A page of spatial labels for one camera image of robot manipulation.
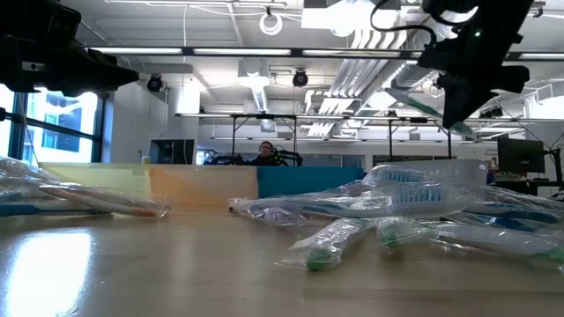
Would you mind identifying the teal plastic bin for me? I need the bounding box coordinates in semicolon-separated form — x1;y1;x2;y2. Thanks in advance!
256;166;366;200

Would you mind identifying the long ceiling light bar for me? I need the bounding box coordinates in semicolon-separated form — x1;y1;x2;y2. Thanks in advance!
192;48;292;56
518;52;564;61
301;49;419;57
90;47;183;55

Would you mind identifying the black computer monitor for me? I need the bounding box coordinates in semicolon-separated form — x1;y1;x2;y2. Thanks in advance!
496;137;546;174

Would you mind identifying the black background rack frame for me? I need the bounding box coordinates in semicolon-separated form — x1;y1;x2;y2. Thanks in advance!
174;112;564;166

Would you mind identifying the white coiled cable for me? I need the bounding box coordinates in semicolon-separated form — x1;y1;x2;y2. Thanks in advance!
258;11;284;37

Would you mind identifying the yellow plastic bin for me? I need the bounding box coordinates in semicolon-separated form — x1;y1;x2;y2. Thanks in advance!
38;161;153;206

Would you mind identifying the white ceiling air duct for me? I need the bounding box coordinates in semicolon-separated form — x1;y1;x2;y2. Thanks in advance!
236;56;271;114

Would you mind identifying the white perforated plastic basket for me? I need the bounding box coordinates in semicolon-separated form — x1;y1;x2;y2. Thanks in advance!
382;158;489;188

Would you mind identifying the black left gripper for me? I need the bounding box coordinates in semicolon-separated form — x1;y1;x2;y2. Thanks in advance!
0;43;140;98

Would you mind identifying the black background desk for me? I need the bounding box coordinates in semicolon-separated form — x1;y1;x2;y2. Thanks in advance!
486;173;564;198

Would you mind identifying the orange plastic bin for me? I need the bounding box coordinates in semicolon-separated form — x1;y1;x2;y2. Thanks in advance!
148;164;260;208

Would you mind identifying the black monitor stand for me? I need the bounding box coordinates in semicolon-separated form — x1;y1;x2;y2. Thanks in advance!
545;146;564;200

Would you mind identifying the black overhead beam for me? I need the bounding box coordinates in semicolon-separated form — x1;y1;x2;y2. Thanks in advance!
85;45;564;62

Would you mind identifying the black equipment box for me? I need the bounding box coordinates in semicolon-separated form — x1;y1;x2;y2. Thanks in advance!
148;138;197;166

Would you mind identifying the person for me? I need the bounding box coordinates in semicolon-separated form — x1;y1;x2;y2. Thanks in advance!
249;140;284;167

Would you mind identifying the purple toothbrush in clear wrapper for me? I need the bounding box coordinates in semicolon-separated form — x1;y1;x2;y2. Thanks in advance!
227;196;325;228

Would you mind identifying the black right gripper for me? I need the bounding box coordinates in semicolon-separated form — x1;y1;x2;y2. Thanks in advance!
435;65;531;130

